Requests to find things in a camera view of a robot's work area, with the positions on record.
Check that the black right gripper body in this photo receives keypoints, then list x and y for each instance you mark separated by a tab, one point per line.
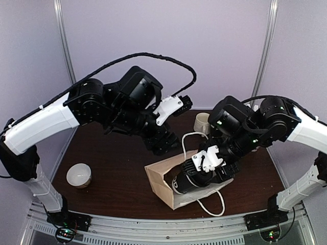
226	174

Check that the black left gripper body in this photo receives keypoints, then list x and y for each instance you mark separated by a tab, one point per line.
158	143

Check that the brown paper takeout bag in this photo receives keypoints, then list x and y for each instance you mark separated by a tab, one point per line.
160	175

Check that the black paper coffee cup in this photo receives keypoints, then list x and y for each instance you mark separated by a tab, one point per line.
183	183

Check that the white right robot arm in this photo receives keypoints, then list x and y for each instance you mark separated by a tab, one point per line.
277	119

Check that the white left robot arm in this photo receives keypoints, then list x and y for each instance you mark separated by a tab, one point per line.
132	106

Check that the cream ribbed ceramic mug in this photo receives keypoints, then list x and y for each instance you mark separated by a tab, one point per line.
201	123

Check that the white ceramic bowl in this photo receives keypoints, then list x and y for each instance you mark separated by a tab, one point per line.
79	176

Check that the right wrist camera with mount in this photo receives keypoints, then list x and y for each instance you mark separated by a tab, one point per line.
202	162

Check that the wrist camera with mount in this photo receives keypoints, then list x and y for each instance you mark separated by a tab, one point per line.
202	162
173	105

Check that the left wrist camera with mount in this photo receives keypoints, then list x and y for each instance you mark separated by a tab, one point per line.
173	105

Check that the aluminium front rail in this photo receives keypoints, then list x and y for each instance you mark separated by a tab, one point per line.
229	229

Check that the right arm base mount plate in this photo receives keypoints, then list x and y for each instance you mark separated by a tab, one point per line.
265	219

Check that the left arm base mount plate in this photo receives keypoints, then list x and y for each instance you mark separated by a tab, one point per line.
67	219

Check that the right aluminium frame post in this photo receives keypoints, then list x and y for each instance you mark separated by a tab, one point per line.
270	29

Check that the aluminium frame post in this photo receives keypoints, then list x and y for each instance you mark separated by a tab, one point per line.
64	42
270	29

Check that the left aluminium frame post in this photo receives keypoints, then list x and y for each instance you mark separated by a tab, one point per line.
64	42

